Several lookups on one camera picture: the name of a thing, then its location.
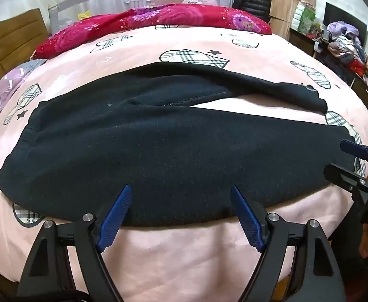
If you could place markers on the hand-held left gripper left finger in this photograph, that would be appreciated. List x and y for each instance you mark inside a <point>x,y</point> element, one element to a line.
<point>116,218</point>

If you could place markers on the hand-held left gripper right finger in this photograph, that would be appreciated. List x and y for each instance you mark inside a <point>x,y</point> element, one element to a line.
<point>248,221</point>

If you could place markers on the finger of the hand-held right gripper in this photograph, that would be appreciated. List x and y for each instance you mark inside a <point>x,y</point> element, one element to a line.
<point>352,148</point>
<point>344,174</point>

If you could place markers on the black pants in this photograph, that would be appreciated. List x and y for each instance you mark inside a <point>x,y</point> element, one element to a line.
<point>159,151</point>

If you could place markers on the dark cabinet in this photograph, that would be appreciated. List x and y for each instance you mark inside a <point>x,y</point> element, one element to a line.
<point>364,91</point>

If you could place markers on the pink bedsheet with plaid hearts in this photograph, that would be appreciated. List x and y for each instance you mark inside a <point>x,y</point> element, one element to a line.
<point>184,258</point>

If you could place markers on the pile of clothes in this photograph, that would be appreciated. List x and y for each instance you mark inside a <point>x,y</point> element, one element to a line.
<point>347,45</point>

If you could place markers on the black monitor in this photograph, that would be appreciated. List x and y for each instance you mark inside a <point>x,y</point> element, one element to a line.
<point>338,14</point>

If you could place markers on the stack of green white boxes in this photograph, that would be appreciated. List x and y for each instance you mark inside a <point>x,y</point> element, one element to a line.
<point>303,17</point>

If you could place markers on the black down jacket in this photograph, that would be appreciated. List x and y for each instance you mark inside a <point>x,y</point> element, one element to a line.
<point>252,1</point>

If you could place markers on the wooden headboard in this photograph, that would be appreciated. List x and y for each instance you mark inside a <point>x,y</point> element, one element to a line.
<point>11,44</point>

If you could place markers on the red floral quilt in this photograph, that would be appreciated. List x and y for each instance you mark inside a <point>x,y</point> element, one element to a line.
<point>159,17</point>

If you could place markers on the yellow plush toy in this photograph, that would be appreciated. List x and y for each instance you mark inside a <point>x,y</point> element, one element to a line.
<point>84,14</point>

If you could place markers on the grey mesh bed rail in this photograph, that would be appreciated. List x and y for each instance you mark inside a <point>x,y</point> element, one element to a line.
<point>108,1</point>

